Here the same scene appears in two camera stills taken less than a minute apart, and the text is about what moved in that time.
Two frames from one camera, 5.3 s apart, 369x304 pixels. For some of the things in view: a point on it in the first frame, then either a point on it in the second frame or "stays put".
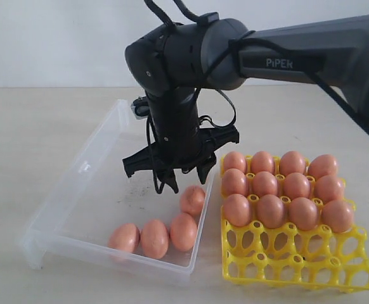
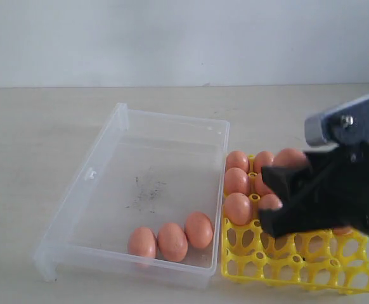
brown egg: (262, 161) stays put
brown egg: (264, 183) stays put
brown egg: (125, 237) -> (142, 241)
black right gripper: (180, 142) -> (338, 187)
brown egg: (234, 182) stays put
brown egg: (183, 232) -> (199, 230)
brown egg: (155, 238) -> (172, 242)
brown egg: (271, 209) stays put
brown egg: (234, 159) stays put
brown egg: (236, 208) stays put
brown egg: (192, 200) -> (290, 158)
